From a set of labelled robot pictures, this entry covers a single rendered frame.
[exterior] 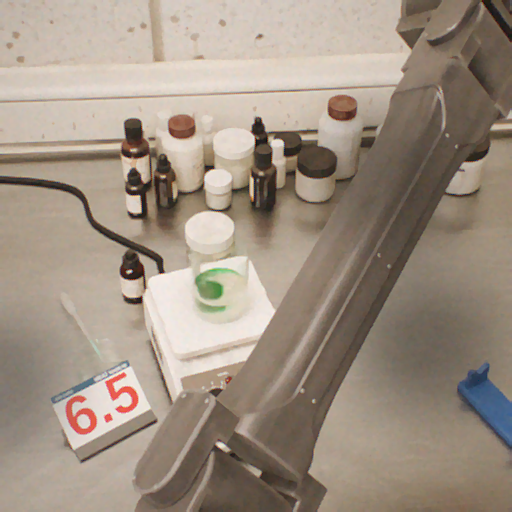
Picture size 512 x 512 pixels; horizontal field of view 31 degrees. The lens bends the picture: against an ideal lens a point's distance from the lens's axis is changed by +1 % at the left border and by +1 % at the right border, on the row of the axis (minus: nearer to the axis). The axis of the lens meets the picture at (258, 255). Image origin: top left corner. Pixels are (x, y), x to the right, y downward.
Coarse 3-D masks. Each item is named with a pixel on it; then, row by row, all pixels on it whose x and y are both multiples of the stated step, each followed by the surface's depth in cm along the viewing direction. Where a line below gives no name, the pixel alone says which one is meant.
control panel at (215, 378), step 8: (216, 368) 94; (224, 368) 94; (232, 368) 94; (192, 376) 93; (200, 376) 93; (208, 376) 93; (216, 376) 93; (224, 376) 94; (232, 376) 94; (184, 384) 93; (192, 384) 93; (200, 384) 93; (208, 384) 93; (216, 384) 93; (224, 384) 93
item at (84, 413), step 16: (128, 368) 97; (96, 384) 96; (112, 384) 96; (128, 384) 97; (64, 400) 94; (80, 400) 95; (96, 400) 95; (112, 400) 96; (128, 400) 97; (64, 416) 94; (80, 416) 95; (96, 416) 95; (112, 416) 96; (80, 432) 94
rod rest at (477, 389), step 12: (468, 372) 98; (480, 372) 99; (468, 384) 99; (480, 384) 100; (492, 384) 100; (468, 396) 99; (480, 396) 99; (492, 396) 99; (504, 396) 99; (480, 408) 98; (492, 408) 97; (504, 408) 97; (492, 420) 96; (504, 420) 96; (504, 432) 95
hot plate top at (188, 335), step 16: (176, 272) 101; (256, 272) 101; (160, 288) 99; (176, 288) 99; (256, 288) 99; (160, 304) 97; (176, 304) 97; (256, 304) 97; (272, 304) 98; (160, 320) 96; (176, 320) 95; (192, 320) 95; (240, 320) 96; (256, 320) 96; (176, 336) 94; (192, 336) 94; (208, 336) 94; (224, 336) 94; (240, 336) 94; (256, 336) 94; (176, 352) 92; (192, 352) 92
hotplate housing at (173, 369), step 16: (144, 304) 102; (160, 336) 97; (160, 352) 98; (208, 352) 95; (224, 352) 95; (240, 352) 95; (176, 368) 93; (192, 368) 93; (208, 368) 94; (176, 384) 93; (224, 448) 92
